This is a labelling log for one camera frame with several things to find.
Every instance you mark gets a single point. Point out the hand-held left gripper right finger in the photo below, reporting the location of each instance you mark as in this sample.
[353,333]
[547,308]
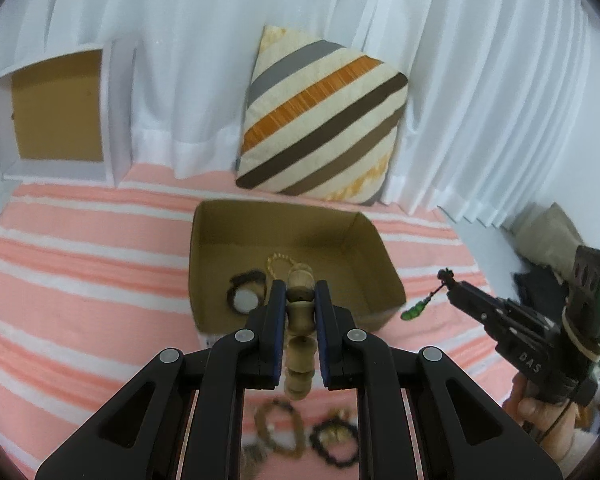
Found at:
[322,320]

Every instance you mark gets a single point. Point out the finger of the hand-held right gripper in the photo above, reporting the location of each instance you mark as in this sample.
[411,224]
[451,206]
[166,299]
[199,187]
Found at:
[472,302]

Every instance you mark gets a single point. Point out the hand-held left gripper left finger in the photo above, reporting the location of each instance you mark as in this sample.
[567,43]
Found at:
[278,320]

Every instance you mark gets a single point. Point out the green pendant earring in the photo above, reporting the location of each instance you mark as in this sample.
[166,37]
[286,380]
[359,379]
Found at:
[411,312]

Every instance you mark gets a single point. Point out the brown cardboard box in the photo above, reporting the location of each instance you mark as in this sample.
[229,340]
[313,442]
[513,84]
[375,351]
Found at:
[280,230]

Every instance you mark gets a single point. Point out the person's right hand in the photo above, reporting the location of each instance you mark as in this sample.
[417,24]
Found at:
[540,412]

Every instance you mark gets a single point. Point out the dark cloth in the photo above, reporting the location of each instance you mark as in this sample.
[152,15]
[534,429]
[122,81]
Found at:
[530,285]

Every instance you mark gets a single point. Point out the striped throw pillow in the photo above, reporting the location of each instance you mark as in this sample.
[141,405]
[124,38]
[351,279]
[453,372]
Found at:
[320,120]

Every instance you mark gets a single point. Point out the pink striped blanket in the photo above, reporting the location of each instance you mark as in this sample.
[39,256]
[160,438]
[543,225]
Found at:
[80,260]

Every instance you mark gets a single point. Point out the white curtain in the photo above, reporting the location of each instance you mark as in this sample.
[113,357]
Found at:
[180,60]

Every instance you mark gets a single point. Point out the white open box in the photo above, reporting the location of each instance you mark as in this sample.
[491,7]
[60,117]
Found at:
[55,110]

